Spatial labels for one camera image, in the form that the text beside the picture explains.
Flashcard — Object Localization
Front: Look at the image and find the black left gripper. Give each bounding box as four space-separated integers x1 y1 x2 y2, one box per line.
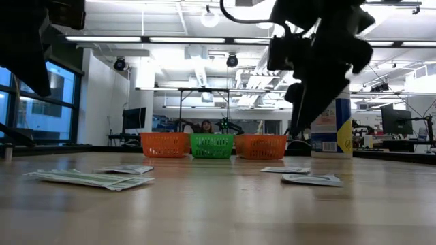
0 27 52 98

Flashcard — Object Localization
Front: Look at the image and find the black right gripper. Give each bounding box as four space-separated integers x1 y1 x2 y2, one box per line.
284 20 374 136

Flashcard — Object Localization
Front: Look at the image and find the white square pad packet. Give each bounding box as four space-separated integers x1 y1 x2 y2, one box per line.
280 174 344 188
93 164 155 176

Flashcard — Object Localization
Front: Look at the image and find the large room window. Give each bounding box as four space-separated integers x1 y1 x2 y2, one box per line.
0 61 82 144

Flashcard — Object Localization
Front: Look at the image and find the white wipes canister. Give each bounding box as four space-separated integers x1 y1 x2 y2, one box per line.
309 84 354 159

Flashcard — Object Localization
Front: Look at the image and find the orange plastic basket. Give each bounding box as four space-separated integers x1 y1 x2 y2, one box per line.
140 132 191 159
234 133 289 161

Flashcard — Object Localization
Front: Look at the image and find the black ceiling spotlight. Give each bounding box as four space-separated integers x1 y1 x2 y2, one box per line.
225 52 240 69
370 82 390 93
113 56 128 72

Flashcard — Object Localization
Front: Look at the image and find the black computer monitor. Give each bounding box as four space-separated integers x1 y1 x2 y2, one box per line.
380 103 414 135
122 107 147 130

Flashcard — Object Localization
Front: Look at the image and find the person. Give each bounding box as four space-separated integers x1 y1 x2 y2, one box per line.
183 119 215 134

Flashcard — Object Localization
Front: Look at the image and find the green plastic basket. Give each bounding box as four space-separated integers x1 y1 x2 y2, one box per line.
189 133 236 160

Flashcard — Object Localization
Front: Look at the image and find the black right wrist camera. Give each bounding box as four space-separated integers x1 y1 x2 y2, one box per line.
266 35 313 72

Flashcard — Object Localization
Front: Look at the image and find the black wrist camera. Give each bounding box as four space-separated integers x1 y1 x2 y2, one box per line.
46 0 87 31
266 35 313 72

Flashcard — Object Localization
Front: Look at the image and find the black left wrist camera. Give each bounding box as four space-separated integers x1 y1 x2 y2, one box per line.
46 0 87 31

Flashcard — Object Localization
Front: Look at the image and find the black aluminium rig frame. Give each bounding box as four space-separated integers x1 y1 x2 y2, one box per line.
0 144 436 165

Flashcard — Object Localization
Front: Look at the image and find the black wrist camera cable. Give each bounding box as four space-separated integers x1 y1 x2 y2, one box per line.
219 0 294 35

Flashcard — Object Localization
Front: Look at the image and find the black background rig frame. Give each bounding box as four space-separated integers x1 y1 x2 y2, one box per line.
177 87 231 134

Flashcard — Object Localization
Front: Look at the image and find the white ring light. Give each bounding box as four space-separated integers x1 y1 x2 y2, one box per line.
200 5 220 29

